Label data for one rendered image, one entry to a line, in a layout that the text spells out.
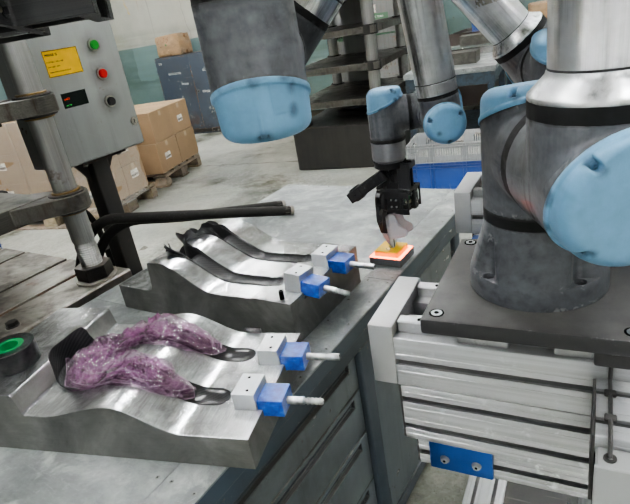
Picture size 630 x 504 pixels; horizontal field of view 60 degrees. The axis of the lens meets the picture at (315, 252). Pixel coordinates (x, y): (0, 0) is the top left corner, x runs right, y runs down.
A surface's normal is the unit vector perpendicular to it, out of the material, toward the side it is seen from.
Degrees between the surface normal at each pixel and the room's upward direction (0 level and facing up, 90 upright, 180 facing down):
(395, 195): 90
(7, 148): 83
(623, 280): 0
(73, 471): 0
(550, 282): 73
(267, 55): 90
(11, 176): 91
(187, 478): 0
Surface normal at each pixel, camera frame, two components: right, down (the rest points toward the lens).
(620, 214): 0.02, 0.52
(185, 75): -0.39, 0.43
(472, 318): -0.16, -0.90
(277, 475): 0.84, 0.09
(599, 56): -0.57, 0.41
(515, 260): -0.66, 0.11
